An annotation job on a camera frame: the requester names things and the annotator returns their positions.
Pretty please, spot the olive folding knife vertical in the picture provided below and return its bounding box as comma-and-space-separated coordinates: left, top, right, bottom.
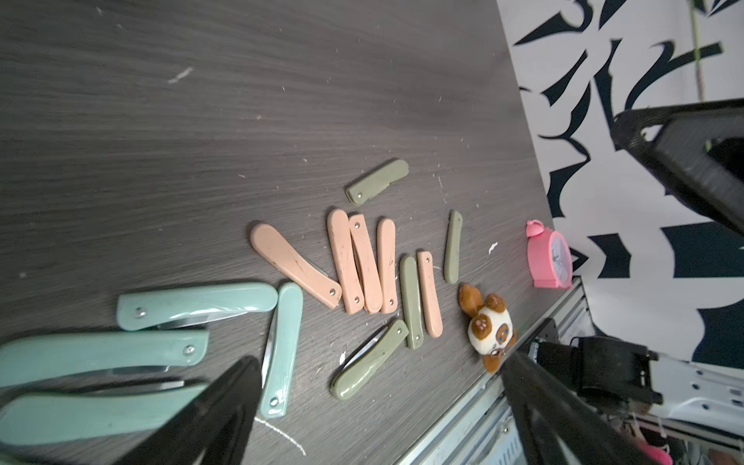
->
399, 255, 424, 350

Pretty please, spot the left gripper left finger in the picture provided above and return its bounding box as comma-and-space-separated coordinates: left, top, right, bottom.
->
117, 356, 263, 464

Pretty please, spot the pink folding knife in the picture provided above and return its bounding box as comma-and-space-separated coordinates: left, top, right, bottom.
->
377, 218, 398, 314
249, 223, 342, 309
349, 213, 384, 314
417, 251, 444, 338
327, 208, 364, 315

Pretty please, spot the brown white plush puppy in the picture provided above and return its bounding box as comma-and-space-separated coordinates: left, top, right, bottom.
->
458, 283, 517, 374

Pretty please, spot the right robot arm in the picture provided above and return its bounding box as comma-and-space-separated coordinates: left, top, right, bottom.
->
531, 99, 743, 436

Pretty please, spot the mint folding knife upper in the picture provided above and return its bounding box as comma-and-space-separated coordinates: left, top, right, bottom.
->
116, 282, 278, 331

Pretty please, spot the mint folding knife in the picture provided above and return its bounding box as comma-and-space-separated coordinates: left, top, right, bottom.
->
1, 329, 209, 388
1, 384, 207, 446
116, 282, 278, 331
259, 282, 303, 419

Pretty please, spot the olive folding knife bottom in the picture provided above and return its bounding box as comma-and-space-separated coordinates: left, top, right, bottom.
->
331, 319, 409, 401

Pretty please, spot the mint folding knife right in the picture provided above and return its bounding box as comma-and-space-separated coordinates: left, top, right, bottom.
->
259, 282, 303, 419

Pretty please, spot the pink alarm clock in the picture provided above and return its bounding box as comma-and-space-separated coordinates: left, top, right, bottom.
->
525, 220, 573, 290

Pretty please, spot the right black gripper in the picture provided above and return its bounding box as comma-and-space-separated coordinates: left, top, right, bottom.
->
610, 99, 743, 234

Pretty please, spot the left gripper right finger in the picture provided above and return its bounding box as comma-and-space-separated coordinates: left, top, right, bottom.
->
500, 353, 656, 464

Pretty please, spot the olive folding knife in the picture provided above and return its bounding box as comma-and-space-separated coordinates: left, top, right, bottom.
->
443, 210, 463, 284
345, 159, 409, 205
331, 319, 409, 401

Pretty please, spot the mint folding knife leftmost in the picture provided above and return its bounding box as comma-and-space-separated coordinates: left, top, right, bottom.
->
1, 384, 207, 446

